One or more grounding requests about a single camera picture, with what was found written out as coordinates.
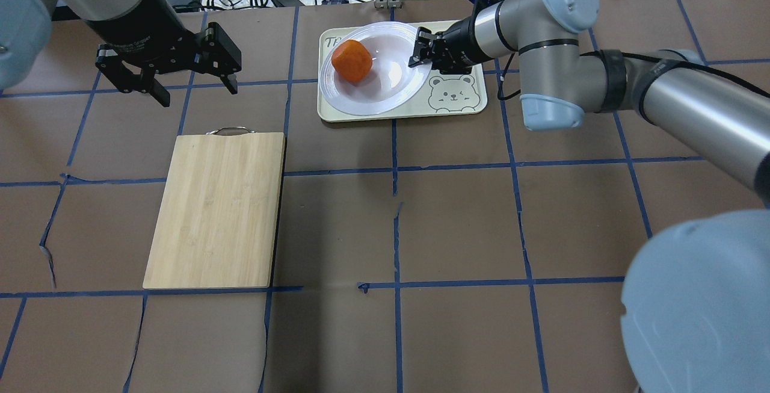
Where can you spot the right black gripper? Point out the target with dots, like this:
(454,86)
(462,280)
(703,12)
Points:
(464,41)

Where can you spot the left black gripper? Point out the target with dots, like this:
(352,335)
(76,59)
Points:
(139,33)

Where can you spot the white round plate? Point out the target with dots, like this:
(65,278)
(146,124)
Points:
(390,83)

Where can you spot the orange fruit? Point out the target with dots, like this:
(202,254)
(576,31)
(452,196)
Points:
(352,61)

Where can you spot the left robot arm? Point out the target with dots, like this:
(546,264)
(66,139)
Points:
(141,39)

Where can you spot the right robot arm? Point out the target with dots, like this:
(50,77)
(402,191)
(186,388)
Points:
(696,295)

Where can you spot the cream bear tray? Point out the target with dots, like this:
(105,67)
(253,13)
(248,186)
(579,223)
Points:
(445,95)

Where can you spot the wooden cutting board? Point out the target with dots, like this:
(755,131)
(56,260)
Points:
(217,223)

